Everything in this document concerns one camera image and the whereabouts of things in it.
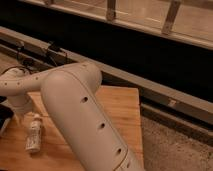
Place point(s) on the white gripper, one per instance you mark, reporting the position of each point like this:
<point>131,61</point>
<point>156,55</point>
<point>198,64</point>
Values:
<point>21,104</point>

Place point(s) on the small white bottle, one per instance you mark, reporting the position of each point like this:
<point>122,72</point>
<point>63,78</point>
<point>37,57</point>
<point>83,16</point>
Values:
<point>33,141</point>

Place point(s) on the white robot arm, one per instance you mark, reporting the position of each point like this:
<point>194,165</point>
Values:
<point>68,94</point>

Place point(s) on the black object at left edge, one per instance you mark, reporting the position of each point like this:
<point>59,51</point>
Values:
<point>6,115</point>

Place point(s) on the metal floor rail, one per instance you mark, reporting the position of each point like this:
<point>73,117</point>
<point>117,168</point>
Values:
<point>185,113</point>

